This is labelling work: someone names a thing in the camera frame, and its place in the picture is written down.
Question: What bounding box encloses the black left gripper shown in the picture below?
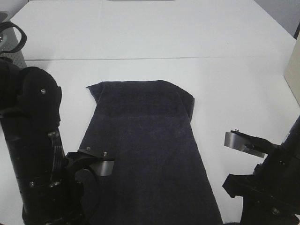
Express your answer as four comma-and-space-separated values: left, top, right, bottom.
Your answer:
48, 148, 115, 225

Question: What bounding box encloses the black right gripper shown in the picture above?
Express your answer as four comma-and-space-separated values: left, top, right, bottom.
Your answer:
223, 169, 300, 225

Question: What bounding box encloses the dark navy towel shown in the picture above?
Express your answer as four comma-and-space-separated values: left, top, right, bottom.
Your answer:
80, 80, 222, 225

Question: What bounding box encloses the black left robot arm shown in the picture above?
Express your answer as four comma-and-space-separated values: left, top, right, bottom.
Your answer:
0, 57, 115, 225

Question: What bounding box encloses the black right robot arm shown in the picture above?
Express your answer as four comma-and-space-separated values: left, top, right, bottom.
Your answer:
223, 120, 300, 225

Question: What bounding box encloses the beige box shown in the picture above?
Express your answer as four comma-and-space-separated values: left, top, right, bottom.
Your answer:
284, 25, 300, 104

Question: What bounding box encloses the grey perforated laundry basket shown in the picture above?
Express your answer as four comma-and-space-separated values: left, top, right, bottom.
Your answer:
0, 11, 27, 68

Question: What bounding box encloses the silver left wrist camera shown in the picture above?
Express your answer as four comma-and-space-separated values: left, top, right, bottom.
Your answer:
90, 160, 114, 177

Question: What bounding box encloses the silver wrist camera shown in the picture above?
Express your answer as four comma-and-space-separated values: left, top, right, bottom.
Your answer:
224, 130, 280, 158
90, 160, 114, 177

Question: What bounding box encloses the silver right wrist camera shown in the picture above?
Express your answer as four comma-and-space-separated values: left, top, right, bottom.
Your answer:
224, 130, 280, 158

